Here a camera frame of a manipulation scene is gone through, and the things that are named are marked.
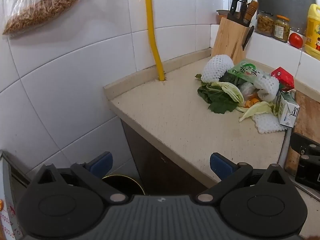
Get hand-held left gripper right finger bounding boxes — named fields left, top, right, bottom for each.
left=196, top=152, right=292, bottom=204

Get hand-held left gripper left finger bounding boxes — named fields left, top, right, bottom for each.
left=30, top=151, right=127, bottom=204

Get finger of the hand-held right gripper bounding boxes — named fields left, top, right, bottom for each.
left=291, top=132, right=320, bottom=156
left=294, top=154, right=320, bottom=188

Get black bin with gold rim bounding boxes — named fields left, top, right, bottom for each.
left=101, top=174, right=145, bottom=195

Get green white milk carton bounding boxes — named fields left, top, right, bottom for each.
left=274, top=90, right=300, bottom=128

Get white foam fruit net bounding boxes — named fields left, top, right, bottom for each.
left=254, top=76, right=280, bottom=102
left=252, top=114, right=287, bottom=134
left=202, top=56, right=235, bottom=83

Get red carton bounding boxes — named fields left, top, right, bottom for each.
left=271, top=67, right=295, bottom=92

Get green snack packet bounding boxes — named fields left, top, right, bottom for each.
left=227, top=59, right=272, bottom=85

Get wooden cutting board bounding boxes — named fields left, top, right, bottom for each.
left=285, top=90, right=320, bottom=178

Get white appliance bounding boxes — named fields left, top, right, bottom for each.
left=0, top=150, right=18, bottom=240

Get red tomato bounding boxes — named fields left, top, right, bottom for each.
left=289, top=32, right=304, bottom=49

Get yellow detergent bottle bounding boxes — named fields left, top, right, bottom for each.
left=304, top=4, right=320, bottom=60

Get glass jar of green pickles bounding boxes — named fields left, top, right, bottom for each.
left=274, top=15, right=291, bottom=43

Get wooden knife block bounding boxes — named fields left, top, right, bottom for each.
left=211, top=16, right=255, bottom=65

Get yellow pipe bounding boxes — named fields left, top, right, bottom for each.
left=143, top=0, right=167, bottom=82

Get plastic bag of brown grains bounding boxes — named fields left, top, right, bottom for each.
left=2, top=0, right=82, bottom=36

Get black handled scissors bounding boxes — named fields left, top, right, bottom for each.
left=242, top=25, right=255, bottom=51

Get wooden handled kitchen knife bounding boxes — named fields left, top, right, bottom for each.
left=244, top=0, right=259, bottom=27

